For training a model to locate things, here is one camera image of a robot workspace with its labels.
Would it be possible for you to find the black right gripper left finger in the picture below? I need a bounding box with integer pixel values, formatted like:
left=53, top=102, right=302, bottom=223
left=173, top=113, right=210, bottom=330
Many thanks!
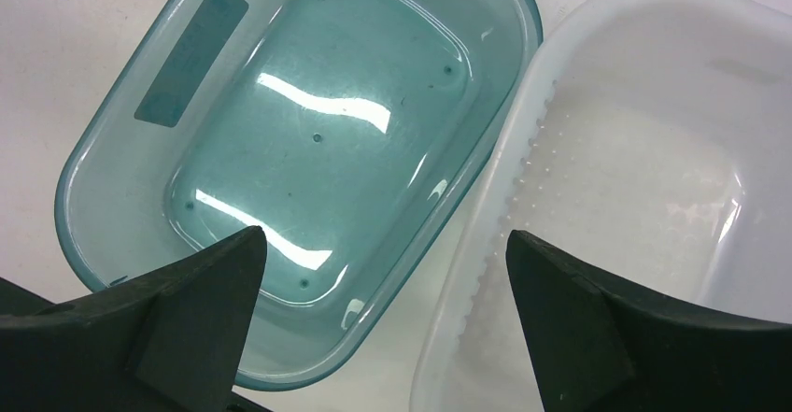
left=1, top=227, right=267, bottom=411

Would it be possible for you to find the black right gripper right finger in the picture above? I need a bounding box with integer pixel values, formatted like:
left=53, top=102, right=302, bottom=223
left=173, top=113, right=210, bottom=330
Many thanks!
left=505, top=230, right=791, bottom=411

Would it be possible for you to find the white plastic basket tub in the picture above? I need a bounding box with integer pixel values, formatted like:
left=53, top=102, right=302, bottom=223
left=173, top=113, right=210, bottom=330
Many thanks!
left=410, top=0, right=791, bottom=411

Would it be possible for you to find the teal transparent plastic tub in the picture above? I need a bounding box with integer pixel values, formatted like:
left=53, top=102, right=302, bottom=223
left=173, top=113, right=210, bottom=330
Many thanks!
left=54, top=0, right=543, bottom=391

